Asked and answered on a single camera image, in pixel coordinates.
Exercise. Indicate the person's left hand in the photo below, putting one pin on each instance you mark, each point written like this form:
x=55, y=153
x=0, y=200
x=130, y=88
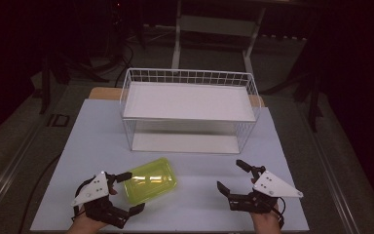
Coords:
x=84, y=224

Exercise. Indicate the grey metal floor rail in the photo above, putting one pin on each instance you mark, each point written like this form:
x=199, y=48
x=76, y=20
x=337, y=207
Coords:
x=6, y=177
x=332, y=172

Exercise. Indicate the white metal stand frame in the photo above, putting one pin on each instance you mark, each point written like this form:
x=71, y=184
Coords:
x=217, y=26

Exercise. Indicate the yellow-green plastic tray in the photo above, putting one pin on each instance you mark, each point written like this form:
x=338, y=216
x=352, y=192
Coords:
x=151, y=182

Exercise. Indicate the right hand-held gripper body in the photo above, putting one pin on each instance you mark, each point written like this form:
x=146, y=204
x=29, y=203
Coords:
x=272, y=187

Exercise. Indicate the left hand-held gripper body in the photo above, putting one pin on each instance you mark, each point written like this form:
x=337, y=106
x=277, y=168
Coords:
x=92, y=191

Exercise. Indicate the black stand leg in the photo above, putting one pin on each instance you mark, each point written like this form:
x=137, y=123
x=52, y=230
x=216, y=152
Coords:
x=315, y=104

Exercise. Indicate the person's right hand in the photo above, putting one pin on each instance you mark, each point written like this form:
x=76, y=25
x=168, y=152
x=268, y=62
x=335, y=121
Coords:
x=266, y=224

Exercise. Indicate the black floor socket plate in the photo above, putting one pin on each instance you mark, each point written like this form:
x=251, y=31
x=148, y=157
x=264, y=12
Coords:
x=58, y=120

